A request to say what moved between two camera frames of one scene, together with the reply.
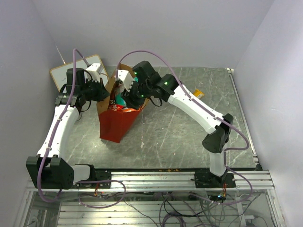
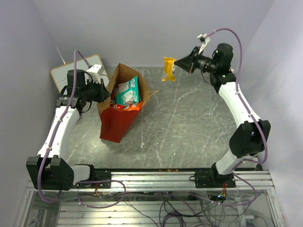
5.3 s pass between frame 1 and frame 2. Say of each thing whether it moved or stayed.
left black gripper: stayed
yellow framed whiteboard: stayed
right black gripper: moved
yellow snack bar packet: moved
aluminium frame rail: stayed
